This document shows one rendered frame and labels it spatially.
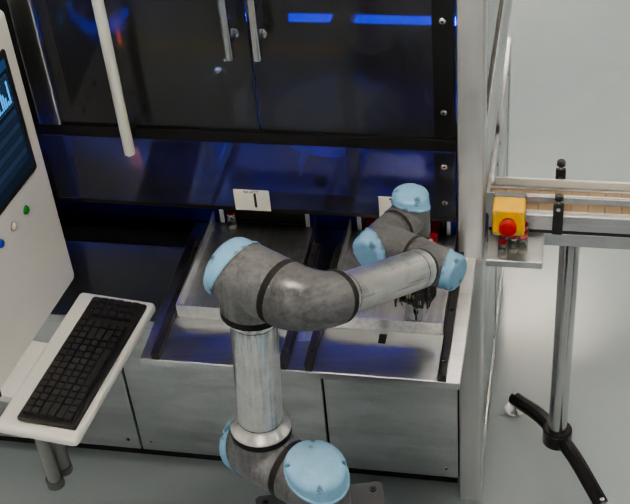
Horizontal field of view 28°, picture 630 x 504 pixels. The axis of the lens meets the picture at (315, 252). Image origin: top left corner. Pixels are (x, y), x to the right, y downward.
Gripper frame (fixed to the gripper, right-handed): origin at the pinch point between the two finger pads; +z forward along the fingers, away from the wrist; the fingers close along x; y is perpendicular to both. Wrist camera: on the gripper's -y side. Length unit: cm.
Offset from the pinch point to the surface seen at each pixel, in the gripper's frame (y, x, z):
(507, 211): -23.6, 17.7, -11.2
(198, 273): -13, -53, 3
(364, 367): 13.3, -9.6, 3.7
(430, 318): -2.9, 2.6, 3.5
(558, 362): -39, 31, 50
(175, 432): -24, -73, 74
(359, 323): 1.9, -12.4, 1.9
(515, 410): -58, 20, 90
